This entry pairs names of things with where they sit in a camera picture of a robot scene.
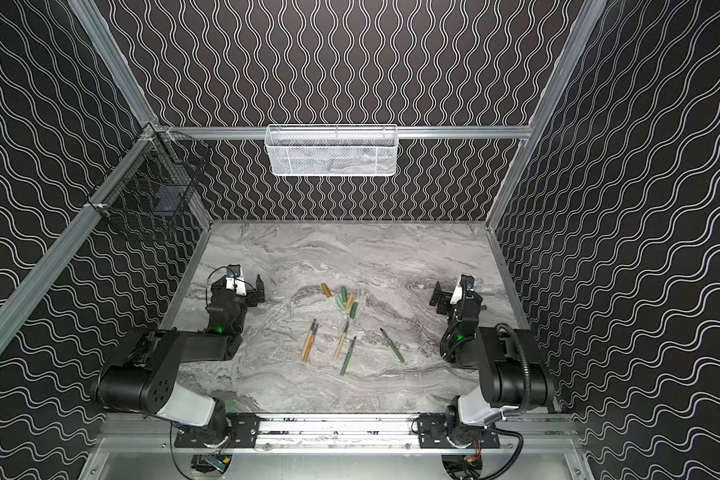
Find white wire mesh basket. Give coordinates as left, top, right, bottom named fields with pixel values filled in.
left=264, top=124, right=400, bottom=177

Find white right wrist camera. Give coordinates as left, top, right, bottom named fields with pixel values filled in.
left=450, top=274, right=475, bottom=305

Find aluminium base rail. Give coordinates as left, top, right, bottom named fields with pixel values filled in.
left=95, top=411, right=583, bottom=455

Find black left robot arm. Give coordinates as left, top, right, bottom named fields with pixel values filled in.
left=91, top=265, right=266, bottom=445

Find black wire mesh basket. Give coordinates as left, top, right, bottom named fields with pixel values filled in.
left=92, top=124, right=211, bottom=244

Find green pen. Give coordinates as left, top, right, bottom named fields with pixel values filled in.
left=379, top=327, right=405, bottom=363
left=340, top=336, right=357, bottom=376

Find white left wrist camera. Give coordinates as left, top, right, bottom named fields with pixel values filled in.
left=225, top=264, right=247, bottom=296

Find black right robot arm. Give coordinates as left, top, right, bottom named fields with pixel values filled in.
left=429, top=275, right=557, bottom=448

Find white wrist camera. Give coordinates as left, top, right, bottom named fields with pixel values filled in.
left=225, top=264, right=247, bottom=296
left=450, top=274, right=475, bottom=305

